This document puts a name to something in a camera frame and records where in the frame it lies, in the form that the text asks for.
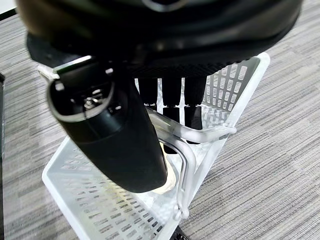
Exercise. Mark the black textured object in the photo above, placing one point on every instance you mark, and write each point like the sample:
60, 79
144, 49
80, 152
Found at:
181, 237

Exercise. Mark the pale yellow vegetable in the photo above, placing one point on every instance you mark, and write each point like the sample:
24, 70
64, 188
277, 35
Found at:
167, 187

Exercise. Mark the white plastic slotted basket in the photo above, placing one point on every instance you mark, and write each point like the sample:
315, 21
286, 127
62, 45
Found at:
100, 212

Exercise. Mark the white table with black edge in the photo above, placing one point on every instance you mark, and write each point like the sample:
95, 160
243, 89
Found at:
6, 15

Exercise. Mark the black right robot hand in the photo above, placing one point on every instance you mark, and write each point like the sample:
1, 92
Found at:
175, 30

